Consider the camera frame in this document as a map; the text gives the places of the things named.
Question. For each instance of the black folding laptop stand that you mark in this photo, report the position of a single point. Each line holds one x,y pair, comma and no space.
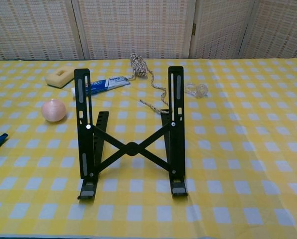
131,149

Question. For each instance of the blue white toothpaste tube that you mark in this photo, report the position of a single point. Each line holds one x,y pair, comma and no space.
106,84

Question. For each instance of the woven folding screen panel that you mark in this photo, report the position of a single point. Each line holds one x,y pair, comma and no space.
133,30
220,30
31,30
280,30

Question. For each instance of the pink ball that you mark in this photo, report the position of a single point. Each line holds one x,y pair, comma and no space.
53,110

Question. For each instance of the yellow sponge with hole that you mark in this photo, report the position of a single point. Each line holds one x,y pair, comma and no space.
56,78

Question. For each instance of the brass screen hinge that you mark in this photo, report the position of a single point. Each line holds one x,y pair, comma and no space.
194,29

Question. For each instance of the yellow white checked tablecloth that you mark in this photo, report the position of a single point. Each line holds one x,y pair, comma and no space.
238,199

